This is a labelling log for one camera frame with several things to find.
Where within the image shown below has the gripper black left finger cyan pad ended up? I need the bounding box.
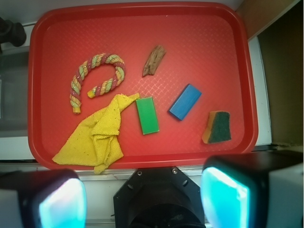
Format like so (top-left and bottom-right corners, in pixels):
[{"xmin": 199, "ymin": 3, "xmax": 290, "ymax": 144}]
[{"xmin": 0, "ymin": 169, "xmax": 87, "ymax": 228}]

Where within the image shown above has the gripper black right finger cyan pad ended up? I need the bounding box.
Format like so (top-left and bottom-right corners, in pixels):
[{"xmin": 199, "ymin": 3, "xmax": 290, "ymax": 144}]
[{"xmin": 200, "ymin": 152, "xmax": 304, "ymax": 228}]

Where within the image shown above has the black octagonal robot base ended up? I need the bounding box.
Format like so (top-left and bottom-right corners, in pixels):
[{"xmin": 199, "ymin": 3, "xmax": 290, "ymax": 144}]
[{"xmin": 113, "ymin": 167, "xmax": 205, "ymax": 228}]

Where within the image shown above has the blue rectangular block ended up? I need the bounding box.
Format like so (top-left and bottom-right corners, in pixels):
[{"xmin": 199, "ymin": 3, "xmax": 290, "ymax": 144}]
[{"xmin": 168, "ymin": 84, "xmax": 202, "ymax": 121}]

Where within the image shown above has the green rectangular block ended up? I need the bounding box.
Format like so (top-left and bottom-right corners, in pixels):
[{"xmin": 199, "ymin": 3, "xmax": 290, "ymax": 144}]
[{"xmin": 136, "ymin": 97, "xmax": 160, "ymax": 135}]

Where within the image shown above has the yellow microfiber cloth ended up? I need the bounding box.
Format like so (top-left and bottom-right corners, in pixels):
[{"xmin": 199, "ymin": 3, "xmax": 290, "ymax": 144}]
[{"xmin": 52, "ymin": 93, "xmax": 140, "ymax": 174}]

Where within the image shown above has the orange sponge with green scourer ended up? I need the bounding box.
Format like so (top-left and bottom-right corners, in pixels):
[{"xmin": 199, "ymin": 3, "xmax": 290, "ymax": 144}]
[{"xmin": 201, "ymin": 111, "xmax": 231, "ymax": 144}]

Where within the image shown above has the red plastic tray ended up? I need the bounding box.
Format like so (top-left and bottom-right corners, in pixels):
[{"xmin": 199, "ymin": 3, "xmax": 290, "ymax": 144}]
[{"xmin": 28, "ymin": 2, "xmax": 258, "ymax": 169}]

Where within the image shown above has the brown wood bark piece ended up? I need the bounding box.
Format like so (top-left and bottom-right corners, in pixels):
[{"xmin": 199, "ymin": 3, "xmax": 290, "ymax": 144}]
[{"xmin": 142, "ymin": 45, "xmax": 166, "ymax": 77}]

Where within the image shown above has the black knob object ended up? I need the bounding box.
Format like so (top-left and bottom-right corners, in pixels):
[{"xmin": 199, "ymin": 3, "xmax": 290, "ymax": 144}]
[{"xmin": 0, "ymin": 18, "xmax": 27, "ymax": 47}]

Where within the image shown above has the multicolour twisted rope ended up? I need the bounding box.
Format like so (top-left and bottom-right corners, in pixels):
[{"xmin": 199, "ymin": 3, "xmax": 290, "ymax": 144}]
[{"xmin": 69, "ymin": 53, "xmax": 126, "ymax": 114}]

